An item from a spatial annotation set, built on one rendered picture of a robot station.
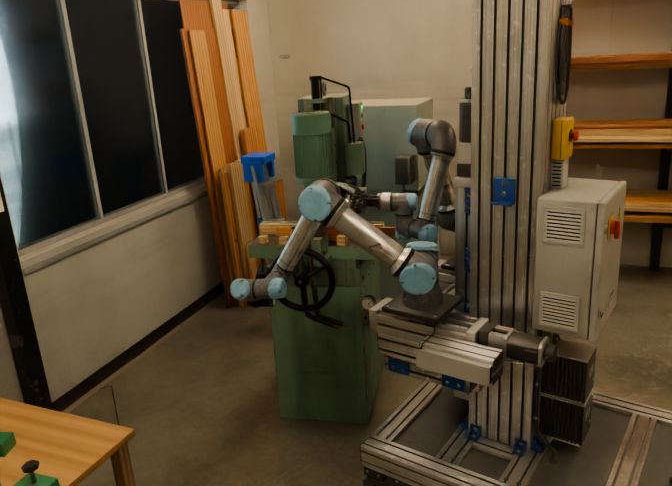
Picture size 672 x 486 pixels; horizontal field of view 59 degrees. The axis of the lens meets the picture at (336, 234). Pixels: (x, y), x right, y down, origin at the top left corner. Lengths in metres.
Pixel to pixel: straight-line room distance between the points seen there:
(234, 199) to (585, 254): 2.64
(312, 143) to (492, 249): 0.93
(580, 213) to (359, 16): 3.39
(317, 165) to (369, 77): 2.48
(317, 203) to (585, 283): 0.90
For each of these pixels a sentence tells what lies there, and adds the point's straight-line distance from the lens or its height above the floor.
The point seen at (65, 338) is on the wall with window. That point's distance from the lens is 3.43.
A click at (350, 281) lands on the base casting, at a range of 2.65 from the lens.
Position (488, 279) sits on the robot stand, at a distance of 2.22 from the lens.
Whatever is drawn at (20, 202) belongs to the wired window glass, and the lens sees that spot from 3.25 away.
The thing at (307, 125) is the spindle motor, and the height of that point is 1.42.
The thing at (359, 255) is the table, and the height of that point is 0.86.
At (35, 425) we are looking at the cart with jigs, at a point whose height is 0.53.
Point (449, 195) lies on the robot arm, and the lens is 2.59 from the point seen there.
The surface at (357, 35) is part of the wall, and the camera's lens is 5.05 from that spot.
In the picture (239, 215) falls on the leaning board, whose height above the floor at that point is 0.68.
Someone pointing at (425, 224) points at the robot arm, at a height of 1.05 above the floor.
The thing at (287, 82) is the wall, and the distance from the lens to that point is 5.30.
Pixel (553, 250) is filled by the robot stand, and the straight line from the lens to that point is 2.06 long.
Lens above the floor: 1.72
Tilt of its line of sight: 17 degrees down
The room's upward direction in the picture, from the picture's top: 3 degrees counter-clockwise
